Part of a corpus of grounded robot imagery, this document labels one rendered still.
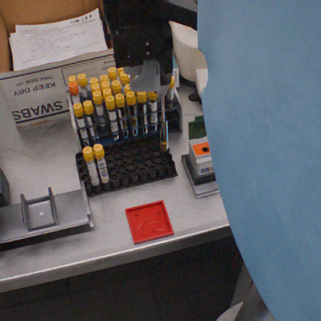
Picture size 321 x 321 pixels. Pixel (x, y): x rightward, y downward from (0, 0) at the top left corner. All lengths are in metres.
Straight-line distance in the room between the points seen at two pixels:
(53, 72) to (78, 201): 0.25
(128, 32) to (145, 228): 0.33
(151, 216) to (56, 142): 0.26
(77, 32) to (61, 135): 0.27
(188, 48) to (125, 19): 0.33
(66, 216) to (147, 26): 0.33
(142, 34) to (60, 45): 0.45
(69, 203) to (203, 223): 0.23
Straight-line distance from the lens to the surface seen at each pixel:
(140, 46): 0.60
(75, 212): 0.73
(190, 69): 0.93
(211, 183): 0.78
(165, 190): 0.79
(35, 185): 0.83
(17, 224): 0.75
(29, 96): 0.88
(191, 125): 0.74
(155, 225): 0.75
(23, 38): 1.07
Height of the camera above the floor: 1.52
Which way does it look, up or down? 52 degrees down
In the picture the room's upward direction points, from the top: 3 degrees counter-clockwise
